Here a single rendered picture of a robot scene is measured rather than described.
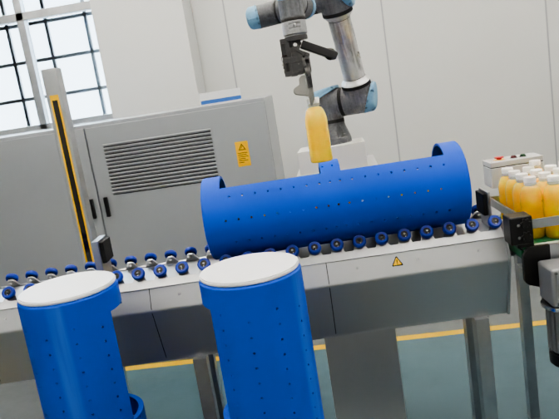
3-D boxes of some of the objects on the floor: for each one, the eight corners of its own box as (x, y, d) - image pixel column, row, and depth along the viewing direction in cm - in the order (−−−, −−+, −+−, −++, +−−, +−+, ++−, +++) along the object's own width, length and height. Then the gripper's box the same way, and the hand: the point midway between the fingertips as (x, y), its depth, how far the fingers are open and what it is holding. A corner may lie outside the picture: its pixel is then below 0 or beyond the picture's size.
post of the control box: (527, 416, 271) (507, 183, 252) (536, 414, 271) (517, 181, 252) (531, 421, 267) (511, 184, 248) (541, 419, 267) (521, 183, 248)
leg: (485, 474, 238) (469, 314, 226) (501, 472, 238) (486, 312, 226) (490, 484, 232) (473, 320, 220) (507, 481, 232) (491, 317, 220)
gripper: (279, 41, 202) (290, 109, 205) (279, 36, 191) (290, 109, 194) (306, 36, 202) (317, 104, 205) (308, 32, 190) (319, 104, 194)
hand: (313, 101), depth 199 cm, fingers closed on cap, 4 cm apart
